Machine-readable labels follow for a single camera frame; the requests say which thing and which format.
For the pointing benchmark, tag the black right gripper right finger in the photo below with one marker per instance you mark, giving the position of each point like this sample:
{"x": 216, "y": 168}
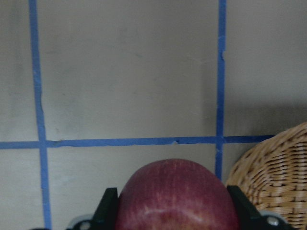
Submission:
{"x": 249, "y": 217}

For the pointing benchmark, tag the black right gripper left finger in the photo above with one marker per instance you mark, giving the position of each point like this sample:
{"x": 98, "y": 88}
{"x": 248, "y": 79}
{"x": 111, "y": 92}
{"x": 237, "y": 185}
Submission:
{"x": 105, "y": 215}

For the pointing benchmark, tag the red apple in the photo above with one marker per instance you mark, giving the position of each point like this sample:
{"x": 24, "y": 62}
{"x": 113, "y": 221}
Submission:
{"x": 175, "y": 194}

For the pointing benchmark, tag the woven wicker basket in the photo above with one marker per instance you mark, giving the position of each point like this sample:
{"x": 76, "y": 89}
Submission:
{"x": 273, "y": 175}

